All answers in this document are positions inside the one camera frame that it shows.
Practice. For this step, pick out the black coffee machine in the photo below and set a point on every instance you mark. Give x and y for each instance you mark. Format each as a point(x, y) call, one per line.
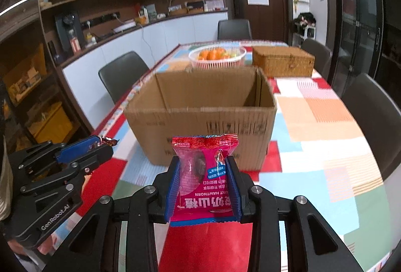
point(67, 27)

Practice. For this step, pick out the white plastic fruit basket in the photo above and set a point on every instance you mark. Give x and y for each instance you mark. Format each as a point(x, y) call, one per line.
point(216, 63)

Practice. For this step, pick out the brown cardboard box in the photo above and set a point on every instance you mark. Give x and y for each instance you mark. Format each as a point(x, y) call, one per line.
point(194, 124)

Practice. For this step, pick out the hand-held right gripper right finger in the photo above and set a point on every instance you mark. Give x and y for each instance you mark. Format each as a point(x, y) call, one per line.
point(235, 193)

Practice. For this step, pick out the red snack packet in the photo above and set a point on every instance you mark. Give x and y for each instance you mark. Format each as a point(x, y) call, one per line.
point(203, 171)

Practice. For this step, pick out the lidded wicker basket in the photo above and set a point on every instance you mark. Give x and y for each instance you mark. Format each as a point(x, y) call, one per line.
point(282, 62)

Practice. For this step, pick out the glass door cabinet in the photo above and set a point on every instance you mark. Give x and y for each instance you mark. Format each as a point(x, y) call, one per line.
point(360, 24)

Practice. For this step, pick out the red labelled bottle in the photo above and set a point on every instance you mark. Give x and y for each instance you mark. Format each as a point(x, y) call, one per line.
point(75, 43)

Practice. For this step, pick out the white card stand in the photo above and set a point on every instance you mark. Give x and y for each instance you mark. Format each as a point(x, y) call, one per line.
point(214, 5)

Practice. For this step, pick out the white power strip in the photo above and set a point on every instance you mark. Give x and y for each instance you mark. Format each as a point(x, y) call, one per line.
point(123, 27)

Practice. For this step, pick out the black framed box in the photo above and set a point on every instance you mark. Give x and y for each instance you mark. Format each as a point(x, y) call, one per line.
point(195, 5)

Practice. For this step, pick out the black wall socket strip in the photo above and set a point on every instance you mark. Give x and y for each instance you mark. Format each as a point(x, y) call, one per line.
point(100, 18)

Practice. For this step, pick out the white stool with toys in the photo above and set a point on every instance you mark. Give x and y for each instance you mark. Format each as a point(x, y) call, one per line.
point(304, 21)

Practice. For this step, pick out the orange tangerine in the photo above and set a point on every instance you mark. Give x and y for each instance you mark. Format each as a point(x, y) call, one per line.
point(204, 55)
point(214, 55)
point(222, 52)

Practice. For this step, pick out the orange and white carton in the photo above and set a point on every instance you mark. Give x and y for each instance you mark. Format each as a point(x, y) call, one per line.
point(141, 18)

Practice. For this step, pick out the yellow storage boxes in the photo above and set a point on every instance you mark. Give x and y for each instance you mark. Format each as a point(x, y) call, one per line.
point(53, 124)

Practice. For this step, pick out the red candy wrapper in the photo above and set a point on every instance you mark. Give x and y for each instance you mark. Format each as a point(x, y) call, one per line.
point(109, 142)

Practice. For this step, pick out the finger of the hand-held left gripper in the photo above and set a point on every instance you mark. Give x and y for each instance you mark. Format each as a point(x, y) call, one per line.
point(78, 148)
point(97, 156)

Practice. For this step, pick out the small wicker tray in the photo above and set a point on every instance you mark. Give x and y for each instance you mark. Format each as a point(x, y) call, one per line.
point(178, 11)

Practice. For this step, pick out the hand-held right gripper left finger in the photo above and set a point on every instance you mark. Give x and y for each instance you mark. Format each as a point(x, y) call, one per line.
point(170, 193)

